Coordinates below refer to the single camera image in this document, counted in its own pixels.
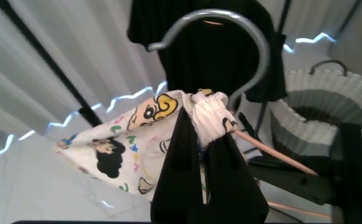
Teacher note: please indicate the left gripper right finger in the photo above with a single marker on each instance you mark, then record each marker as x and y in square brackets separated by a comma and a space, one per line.
[233, 193]

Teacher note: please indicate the white curtain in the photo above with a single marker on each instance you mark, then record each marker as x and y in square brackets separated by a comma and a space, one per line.
[90, 46]

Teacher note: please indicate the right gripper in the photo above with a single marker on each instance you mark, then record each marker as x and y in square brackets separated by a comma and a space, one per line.
[355, 186]

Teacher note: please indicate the black clothes rack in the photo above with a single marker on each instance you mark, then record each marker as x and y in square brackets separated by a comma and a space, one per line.
[42, 53]

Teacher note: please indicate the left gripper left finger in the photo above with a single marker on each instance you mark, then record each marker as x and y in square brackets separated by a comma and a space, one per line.
[177, 193]

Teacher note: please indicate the cream printed garment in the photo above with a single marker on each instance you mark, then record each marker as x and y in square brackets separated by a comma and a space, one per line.
[121, 140]

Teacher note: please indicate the black garment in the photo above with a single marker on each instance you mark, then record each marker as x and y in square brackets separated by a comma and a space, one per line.
[205, 56]

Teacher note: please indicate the white laundry basket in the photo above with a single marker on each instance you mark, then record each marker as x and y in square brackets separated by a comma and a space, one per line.
[324, 81]

